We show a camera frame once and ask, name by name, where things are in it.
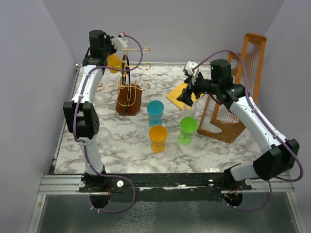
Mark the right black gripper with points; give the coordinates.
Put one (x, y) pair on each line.
(186, 94)

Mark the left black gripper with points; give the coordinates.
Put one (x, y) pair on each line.
(107, 40)

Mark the orange plastic goblet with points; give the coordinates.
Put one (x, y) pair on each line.
(114, 62)
(158, 136)

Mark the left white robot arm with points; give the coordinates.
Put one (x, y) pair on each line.
(80, 115)

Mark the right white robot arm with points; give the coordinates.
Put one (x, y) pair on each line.
(279, 154)

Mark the clear wine glass right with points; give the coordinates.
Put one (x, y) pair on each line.
(189, 111)

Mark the clear wine glass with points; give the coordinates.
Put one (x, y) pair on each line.
(106, 141)
(189, 111)

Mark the clear wine glass left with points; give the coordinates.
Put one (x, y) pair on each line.
(106, 141)

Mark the yellow booklet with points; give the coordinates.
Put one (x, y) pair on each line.
(173, 95)

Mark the green plastic goblet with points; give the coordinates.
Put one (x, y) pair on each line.
(187, 127)

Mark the blue plastic goblet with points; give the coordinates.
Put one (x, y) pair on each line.
(155, 111)

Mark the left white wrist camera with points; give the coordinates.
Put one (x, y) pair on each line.
(120, 43)

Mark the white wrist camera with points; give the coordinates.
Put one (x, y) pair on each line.
(191, 72)
(120, 43)

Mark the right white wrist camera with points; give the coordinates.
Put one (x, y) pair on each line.
(191, 72)

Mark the wooden string harp rack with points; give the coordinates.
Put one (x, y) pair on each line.
(216, 121)

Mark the gold wire wine glass rack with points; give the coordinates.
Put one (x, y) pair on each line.
(129, 92)

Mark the aluminium frame rail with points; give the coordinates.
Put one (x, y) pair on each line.
(69, 185)

